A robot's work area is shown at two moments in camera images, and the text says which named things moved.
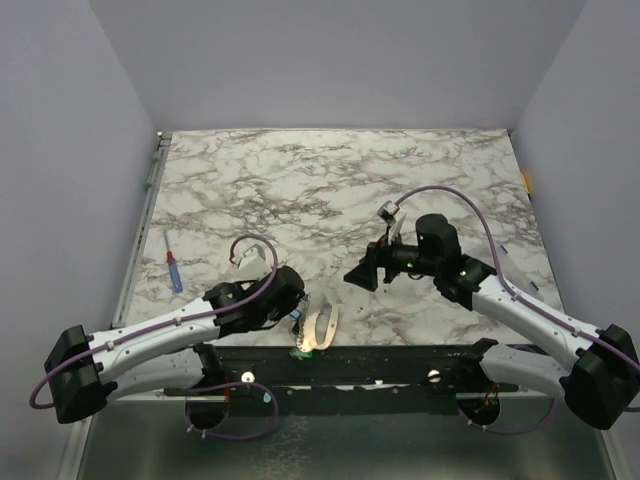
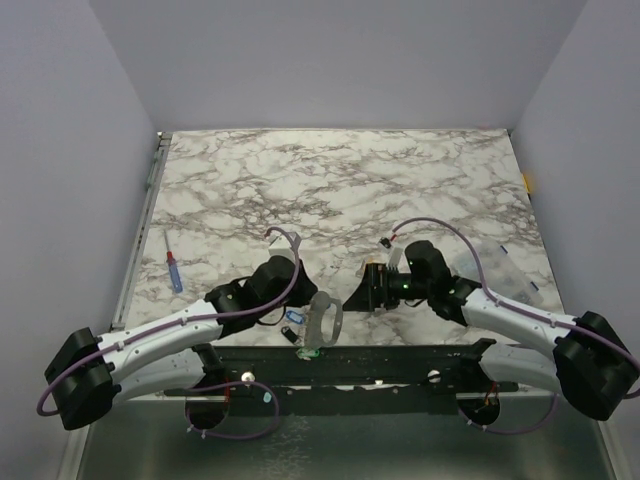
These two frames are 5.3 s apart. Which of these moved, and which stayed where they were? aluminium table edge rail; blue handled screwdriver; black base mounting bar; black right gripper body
Moved: black right gripper body
Stayed: blue handled screwdriver; aluminium table edge rail; black base mounting bar
